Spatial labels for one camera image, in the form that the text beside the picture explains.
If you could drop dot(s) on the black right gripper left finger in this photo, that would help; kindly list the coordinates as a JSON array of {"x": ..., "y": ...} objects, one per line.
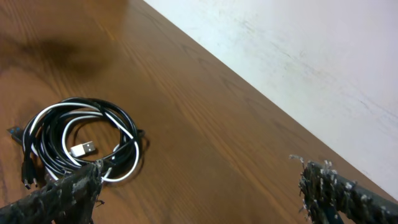
[{"x": 67, "y": 200}]

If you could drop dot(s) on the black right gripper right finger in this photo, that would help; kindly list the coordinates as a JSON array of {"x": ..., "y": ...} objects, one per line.
[{"x": 327, "y": 195}]

